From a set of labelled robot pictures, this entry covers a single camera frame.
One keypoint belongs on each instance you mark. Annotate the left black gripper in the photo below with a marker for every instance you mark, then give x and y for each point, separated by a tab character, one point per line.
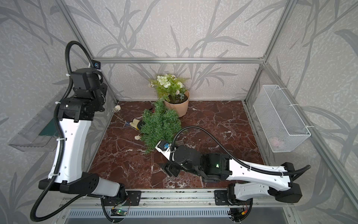
104	88

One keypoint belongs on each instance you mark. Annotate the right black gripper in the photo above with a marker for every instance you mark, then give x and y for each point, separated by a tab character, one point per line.
168	168

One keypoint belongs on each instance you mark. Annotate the small green christmas tree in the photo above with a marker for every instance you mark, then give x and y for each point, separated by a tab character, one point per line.
160	123

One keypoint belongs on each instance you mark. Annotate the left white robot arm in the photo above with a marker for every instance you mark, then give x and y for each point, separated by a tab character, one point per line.
73	115

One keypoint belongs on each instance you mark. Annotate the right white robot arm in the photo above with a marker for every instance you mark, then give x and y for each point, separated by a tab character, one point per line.
249	180

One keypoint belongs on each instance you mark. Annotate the yellow black object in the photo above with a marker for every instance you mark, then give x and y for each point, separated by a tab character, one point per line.
137	124

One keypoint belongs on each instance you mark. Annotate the potted white flower plant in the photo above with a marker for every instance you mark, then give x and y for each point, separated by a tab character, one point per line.
173	91

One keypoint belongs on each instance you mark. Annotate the green circuit board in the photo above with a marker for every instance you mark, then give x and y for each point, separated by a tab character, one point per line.
118	212

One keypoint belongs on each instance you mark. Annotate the pink object in basket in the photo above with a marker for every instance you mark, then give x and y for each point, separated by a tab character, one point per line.
276	143

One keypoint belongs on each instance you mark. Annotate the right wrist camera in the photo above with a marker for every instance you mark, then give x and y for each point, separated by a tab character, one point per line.
165	149

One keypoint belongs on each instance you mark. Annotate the clear plastic wall tray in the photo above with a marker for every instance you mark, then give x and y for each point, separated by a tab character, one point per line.
39	135

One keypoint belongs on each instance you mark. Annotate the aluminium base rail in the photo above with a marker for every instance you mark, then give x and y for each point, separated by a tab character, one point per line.
198	203

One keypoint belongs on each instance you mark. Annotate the white wire mesh basket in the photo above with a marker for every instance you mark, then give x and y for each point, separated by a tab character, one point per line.
279	118

